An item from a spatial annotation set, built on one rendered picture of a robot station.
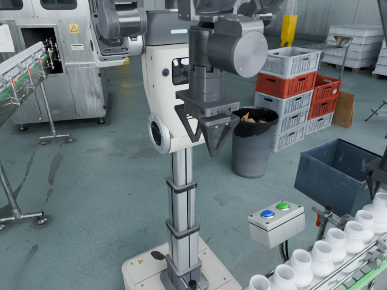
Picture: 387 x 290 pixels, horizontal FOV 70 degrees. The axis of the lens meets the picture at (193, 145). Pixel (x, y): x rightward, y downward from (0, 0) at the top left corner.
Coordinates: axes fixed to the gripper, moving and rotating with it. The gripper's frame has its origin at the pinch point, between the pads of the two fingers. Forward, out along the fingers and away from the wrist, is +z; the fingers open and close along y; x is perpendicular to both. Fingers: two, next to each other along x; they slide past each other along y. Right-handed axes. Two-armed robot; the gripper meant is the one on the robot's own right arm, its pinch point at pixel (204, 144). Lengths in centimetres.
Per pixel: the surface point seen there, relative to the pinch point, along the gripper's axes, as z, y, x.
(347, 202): 57, -10, 85
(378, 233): 29, 18, 42
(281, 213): 27.9, 0.4, 25.6
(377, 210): 23, 15, 42
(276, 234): 30.8, 3.2, 21.3
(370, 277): 40, 21, 39
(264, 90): 69, -183, 205
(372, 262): 35, 20, 38
